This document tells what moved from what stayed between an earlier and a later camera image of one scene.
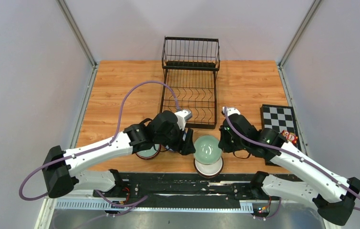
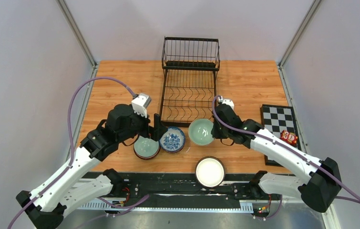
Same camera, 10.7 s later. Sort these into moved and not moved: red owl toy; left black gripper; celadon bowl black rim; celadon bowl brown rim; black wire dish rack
Moved: left black gripper; celadon bowl brown rim
Not moved: celadon bowl black rim; red owl toy; black wire dish rack
